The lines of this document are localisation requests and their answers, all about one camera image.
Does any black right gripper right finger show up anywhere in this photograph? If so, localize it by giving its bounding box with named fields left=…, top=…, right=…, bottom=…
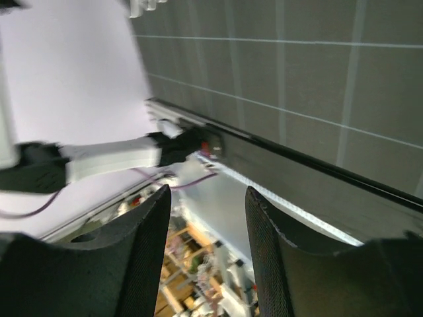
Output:
left=245, top=187, right=422, bottom=316

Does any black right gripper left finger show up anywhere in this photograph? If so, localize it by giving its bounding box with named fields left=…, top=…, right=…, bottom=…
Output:
left=1, top=186, right=171, bottom=316

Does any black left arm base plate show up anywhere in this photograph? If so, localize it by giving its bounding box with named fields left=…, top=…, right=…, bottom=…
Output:
left=199, top=126, right=225, bottom=160

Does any white slotted cable duct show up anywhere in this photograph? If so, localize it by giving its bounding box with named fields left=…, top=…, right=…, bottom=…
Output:
left=194, top=153, right=363, bottom=246

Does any black grid mat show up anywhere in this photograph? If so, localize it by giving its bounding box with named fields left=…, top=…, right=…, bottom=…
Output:
left=132, top=1, right=422, bottom=197

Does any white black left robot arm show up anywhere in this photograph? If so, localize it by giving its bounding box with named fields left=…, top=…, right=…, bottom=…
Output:
left=1, top=127, right=206, bottom=194

